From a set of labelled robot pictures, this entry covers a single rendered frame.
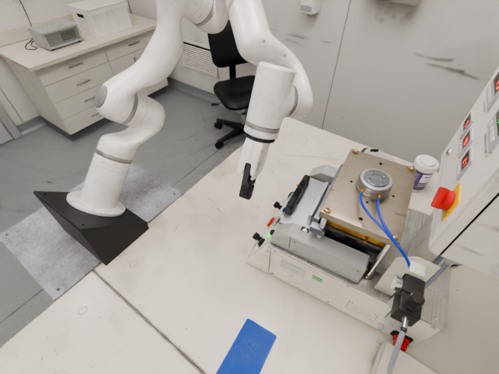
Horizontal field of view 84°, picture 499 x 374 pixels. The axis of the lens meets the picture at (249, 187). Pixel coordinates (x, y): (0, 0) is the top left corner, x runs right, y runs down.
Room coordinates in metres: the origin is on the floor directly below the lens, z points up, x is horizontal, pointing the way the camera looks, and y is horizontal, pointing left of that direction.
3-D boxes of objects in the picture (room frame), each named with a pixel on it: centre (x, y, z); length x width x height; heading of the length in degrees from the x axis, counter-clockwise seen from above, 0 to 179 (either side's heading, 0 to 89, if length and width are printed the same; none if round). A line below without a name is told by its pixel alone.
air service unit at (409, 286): (0.23, -0.31, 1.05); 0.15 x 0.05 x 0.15; 151
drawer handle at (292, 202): (0.58, -0.15, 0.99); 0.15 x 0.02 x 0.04; 151
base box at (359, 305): (0.47, -0.29, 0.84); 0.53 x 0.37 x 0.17; 61
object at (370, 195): (0.45, -0.33, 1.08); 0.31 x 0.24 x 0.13; 151
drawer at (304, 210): (0.51, -0.27, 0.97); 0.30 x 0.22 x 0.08; 61
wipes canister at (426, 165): (0.84, -0.71, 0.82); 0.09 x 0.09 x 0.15
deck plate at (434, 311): (0.47, -0.34, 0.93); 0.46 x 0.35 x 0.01; 61
